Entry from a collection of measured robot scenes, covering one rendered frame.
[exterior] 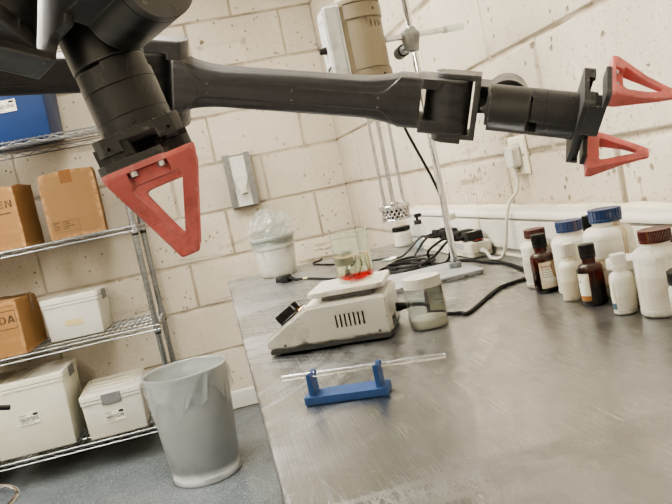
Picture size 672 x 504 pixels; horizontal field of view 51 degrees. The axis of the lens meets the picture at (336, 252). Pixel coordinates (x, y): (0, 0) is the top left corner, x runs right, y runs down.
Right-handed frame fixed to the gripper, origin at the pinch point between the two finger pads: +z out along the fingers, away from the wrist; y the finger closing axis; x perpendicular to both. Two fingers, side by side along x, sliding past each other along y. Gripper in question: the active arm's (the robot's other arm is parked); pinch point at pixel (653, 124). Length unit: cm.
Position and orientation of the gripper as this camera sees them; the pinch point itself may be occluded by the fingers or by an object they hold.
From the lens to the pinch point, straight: 94.3
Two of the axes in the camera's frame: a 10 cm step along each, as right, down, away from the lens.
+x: -2.1, 8.0, -5.6
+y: 0.5, 5.8, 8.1
